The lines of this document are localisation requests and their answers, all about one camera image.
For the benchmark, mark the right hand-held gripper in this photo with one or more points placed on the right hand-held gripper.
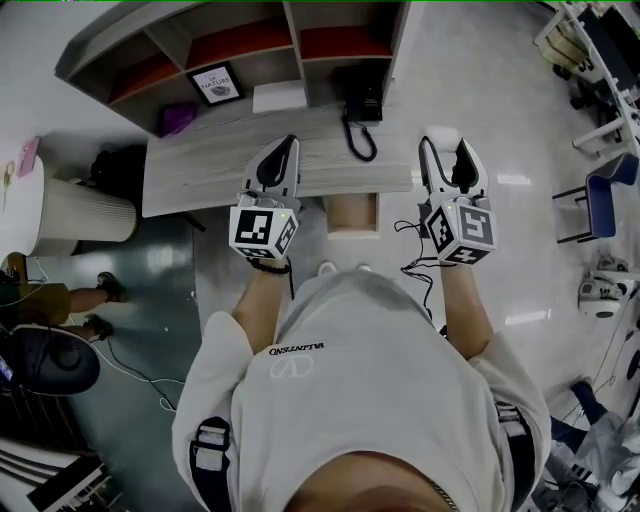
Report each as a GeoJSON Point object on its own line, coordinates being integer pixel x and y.
{"type": "Point", "coordinates": [462, 232]}

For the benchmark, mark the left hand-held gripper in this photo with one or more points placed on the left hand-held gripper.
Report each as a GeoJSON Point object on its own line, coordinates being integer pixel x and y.
{"type": "Point", "coordinates": [260, 230]}

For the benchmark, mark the wooden desk drawer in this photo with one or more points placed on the wooden desk drawer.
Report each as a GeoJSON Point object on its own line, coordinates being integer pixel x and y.
{"type": "Point", "coordinates": [350, 215]}

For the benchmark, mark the person's right forearm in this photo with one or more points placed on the person's right forearm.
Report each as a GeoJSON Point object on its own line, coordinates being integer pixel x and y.
{"type": "Point", "coordinates": [465, 310]}

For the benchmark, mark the person's left forearm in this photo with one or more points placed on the person's left forearm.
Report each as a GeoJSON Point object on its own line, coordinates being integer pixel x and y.
{"type": "Point", "coordinates": [260, 295]}

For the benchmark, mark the wooden desk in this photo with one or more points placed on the wooden desk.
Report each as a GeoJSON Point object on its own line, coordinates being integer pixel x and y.
{"type": "Point", "coordinates": [210, 160]}

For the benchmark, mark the wooden desk shelf unit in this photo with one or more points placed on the wooden desk shelf unit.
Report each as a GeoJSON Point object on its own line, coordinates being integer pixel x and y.
{"type": "Point", "coordinates": [240, 55]}

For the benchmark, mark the white flat box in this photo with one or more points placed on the white flat box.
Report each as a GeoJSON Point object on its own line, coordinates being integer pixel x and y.
{"type": "Point", "coordinates": [278, 97]}

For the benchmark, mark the black framed picture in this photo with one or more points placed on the black framed picture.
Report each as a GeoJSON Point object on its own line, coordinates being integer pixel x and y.
{"type": "Point", "coordinates": [216, 84]}

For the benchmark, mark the purple pouch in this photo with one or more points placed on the purple pouch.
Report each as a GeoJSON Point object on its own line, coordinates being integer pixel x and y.
{"type": "Point", "coordinates": [176, 120]}

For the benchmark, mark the person's white shoes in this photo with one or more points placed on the person's white shoes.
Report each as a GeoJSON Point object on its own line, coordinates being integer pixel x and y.
{"type": "Point", "coordinates": [327, 268]}

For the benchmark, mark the blue chair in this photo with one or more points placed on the blue chair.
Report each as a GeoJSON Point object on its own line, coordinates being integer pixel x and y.
{"type": "Point", "coordinates": [607, 195]}

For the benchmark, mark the black backpack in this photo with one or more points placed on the black backpack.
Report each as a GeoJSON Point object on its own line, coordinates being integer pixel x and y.
{"type": "Point", "coordinates": [119, 172]}

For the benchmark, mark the white work table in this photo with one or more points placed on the white work table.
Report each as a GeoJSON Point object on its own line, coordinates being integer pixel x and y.
{"type": "Point", "coordinates": [595, 60]}

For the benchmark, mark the spare gripper device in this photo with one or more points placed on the spare gripper device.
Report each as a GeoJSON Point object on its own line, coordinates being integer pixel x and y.
{"type": "Point", "coordinates": [602, 292]}

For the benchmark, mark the beige ribbed round table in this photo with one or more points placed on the beige ribbed round table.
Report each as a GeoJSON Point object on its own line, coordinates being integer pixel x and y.
{"type": "Point", "coordinates": [80, 215]}

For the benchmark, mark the person's white shirt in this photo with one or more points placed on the person's white shirt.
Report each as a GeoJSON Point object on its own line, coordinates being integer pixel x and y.
{"type": "Point", "coordinates": [360, 380]}

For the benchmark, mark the pink phone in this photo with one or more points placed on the pink phone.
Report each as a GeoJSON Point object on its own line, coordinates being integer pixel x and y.
{"type": "Point", "coordinates": [28, 156]}

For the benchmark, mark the black office chair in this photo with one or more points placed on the black office chair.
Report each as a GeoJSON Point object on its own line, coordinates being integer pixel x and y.
{"type": "Point", "coordinates": [50, 360]}

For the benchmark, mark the dark slatted rack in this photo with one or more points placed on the dark slatted rack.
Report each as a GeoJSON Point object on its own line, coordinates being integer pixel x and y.
{"type": "Point", "coordinates": [40, 440]}

